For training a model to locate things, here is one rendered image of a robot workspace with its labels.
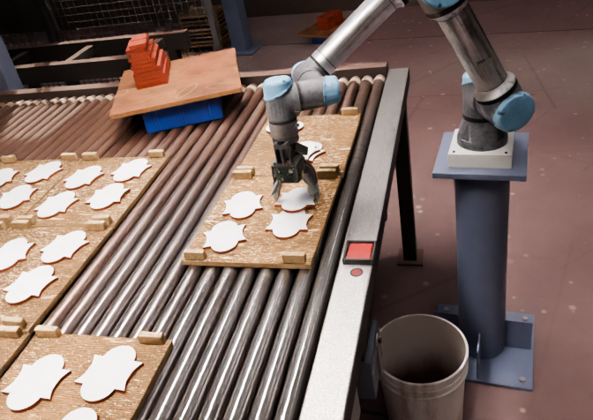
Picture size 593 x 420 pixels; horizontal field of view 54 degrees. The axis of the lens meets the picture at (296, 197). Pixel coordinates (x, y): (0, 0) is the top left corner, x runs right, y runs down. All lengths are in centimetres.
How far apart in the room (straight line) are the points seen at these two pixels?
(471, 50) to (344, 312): 74
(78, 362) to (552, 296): 195
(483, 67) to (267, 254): 73
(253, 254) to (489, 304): 102
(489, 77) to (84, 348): 119
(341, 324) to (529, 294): 152
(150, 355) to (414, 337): 108
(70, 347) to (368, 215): 80
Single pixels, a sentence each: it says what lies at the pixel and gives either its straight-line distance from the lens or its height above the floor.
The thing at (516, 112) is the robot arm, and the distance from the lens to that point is 169.
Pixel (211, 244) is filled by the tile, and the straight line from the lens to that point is 156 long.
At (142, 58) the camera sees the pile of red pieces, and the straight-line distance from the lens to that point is 244.
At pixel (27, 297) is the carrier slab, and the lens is 165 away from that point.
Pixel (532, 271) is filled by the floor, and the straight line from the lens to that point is 283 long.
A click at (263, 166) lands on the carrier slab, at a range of 188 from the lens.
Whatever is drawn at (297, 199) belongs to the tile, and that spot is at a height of 95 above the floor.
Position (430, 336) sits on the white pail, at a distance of 214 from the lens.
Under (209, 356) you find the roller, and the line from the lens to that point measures 130.
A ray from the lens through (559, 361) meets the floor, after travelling 247.
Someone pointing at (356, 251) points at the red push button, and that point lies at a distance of 146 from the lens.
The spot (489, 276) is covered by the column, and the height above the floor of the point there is 43.
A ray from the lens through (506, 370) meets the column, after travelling 240.
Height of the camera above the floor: 183
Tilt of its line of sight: 32 degrees down
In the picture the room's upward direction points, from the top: 11 degrees counter-clockwise
